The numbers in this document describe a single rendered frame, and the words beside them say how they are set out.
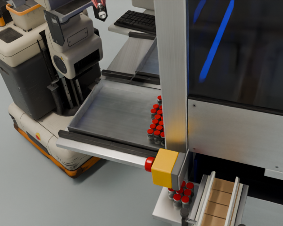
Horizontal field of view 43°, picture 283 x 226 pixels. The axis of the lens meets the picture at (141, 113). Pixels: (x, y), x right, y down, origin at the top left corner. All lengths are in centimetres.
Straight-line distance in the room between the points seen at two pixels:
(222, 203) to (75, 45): 113
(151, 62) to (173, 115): 63
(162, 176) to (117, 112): 42
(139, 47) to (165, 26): 86
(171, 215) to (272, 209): 28
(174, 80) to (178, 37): 11
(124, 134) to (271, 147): 51
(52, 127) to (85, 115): 90
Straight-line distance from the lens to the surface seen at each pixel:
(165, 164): 92
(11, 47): 195
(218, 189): 101
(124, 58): 153
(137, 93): 135
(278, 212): 110
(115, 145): 116
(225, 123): 86
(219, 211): 97
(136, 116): 126
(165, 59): 78
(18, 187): 234
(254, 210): 112
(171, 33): 74
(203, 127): 89
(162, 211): 103
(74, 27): 179
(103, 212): 209
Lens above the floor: 177
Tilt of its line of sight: 44 degrees down
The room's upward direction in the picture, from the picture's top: 8 degrees counter-clockwise
